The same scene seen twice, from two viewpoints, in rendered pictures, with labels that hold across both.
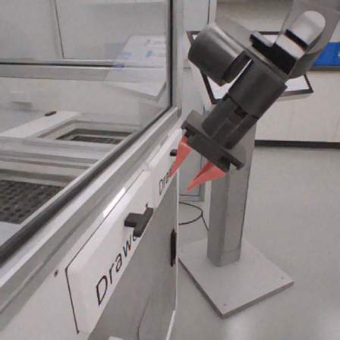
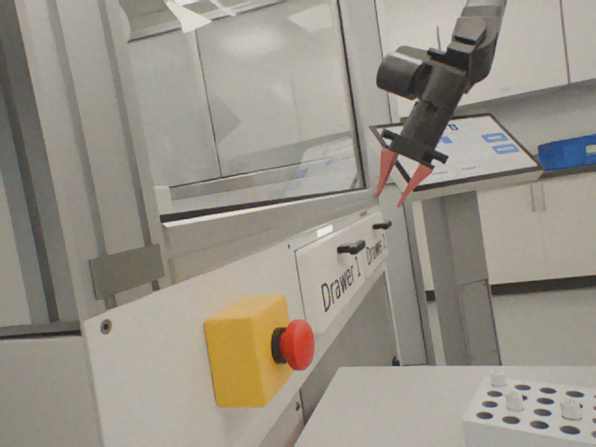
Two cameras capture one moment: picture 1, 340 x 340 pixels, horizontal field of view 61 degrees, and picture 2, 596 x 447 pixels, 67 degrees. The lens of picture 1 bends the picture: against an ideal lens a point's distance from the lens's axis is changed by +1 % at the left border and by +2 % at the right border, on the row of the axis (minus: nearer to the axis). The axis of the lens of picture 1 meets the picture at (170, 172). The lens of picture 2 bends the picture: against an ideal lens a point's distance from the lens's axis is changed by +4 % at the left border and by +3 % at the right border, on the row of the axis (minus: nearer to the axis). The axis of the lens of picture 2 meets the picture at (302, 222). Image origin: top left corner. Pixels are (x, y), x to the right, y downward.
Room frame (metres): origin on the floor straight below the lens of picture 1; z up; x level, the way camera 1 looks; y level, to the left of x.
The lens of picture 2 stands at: (-0.28, 0.05, 0.99)
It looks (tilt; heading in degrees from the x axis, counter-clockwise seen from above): 3 degrees down; 6
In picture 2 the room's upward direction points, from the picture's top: 9 degrees counter-clockwise
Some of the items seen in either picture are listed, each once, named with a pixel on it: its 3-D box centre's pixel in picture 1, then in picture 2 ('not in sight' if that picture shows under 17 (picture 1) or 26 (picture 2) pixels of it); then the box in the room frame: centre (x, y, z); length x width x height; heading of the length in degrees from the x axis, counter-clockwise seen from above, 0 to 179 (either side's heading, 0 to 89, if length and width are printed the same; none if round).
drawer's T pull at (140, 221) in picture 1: (136, 220); (349, 248); (0.39, 0.06, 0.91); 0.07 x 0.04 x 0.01; 167
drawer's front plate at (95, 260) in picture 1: (122, 234); (336, 269); (0.40, 0.08, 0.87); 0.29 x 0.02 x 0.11; 167
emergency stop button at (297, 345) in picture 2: not in sight; (292, 345); (0.07, 0.11, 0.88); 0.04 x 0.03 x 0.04; 167
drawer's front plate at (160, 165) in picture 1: (167, 163); (372, 240); (0.71, 0.01, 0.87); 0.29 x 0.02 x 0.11; 167
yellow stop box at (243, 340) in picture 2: not in sight; (256, 345); (0.07, 0.14, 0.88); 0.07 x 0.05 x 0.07; 167
